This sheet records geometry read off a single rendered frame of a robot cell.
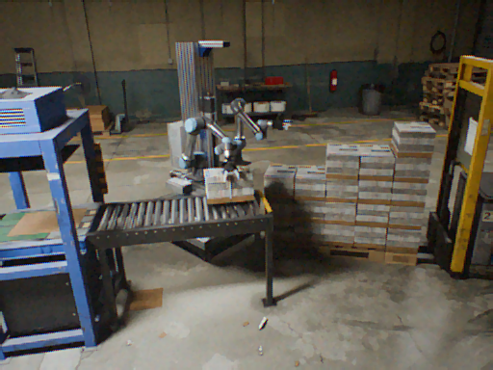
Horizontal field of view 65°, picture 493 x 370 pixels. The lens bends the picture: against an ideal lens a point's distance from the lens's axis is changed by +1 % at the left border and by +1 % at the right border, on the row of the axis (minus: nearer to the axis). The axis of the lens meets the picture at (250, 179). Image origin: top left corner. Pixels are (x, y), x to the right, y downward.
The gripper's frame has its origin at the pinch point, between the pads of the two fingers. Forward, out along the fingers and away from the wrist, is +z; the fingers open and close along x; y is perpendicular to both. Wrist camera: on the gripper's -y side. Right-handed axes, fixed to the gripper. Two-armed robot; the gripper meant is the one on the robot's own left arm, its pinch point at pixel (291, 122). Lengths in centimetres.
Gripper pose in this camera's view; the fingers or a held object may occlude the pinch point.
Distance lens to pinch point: 392.7
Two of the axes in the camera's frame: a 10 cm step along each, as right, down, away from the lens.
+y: 0.6, 8.8, 4.8
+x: -2.8, 4.7, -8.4
